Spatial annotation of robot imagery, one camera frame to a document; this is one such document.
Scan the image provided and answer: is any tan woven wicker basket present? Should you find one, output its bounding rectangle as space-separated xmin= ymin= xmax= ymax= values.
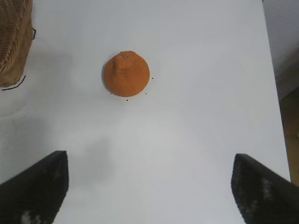
xmin=0 ymin=0 xmax=36 ymax=86

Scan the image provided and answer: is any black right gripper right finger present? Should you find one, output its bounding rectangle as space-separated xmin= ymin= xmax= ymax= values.
xmin=230 ymin=153 xmax=299 ymax=224

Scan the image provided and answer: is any orange fruit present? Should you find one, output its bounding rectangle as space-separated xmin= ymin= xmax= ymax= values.
xmin=101 ymin=50 xmax=150 ymax=98

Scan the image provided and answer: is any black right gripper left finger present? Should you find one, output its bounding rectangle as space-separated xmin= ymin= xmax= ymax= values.
xmin=0 ymin=150 xmax=70 ymax=224

